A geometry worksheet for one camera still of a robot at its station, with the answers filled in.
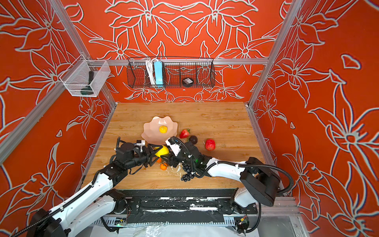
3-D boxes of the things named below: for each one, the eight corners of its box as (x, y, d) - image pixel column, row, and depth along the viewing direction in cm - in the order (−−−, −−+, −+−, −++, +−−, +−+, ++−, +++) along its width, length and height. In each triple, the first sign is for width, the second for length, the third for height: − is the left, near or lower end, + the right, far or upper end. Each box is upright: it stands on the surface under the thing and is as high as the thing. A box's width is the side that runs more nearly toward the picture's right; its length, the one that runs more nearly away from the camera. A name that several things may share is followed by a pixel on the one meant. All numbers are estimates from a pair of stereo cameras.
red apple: (205, 152, 94) (206, 148, 90) (204, 143, 98) (205, 138, 94) (215, 152, 94) (216, 147, 90) (214, 143, 98) (215, 138, 94)
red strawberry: (180, 138, 101) (179, 135, 98) (180, 131, 105) (180, 128, 102) (190, 138, 101) (190, 135, 98) (190, 131, 105) (190, 128, 101)
